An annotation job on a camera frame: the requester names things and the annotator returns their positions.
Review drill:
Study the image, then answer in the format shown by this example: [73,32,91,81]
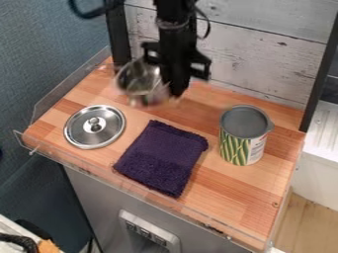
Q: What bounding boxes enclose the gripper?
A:
[139,41,213,99]

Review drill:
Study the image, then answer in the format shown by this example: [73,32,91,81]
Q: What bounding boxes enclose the silver pot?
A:
[112,56,175,109]

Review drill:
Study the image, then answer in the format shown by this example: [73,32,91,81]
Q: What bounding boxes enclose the purple cloth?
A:
[112,119,211,199]

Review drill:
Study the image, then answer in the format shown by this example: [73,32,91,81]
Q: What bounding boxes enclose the silver pot lid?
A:
[61,104,127,150]

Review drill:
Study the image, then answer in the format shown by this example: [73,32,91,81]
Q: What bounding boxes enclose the green striped can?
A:
[217,104,277,167]

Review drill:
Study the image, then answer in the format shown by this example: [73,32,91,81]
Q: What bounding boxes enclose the white cabinet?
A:
[290,100,338,212]

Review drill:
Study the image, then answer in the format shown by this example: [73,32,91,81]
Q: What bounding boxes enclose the black metal post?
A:
[297,12,338,133]

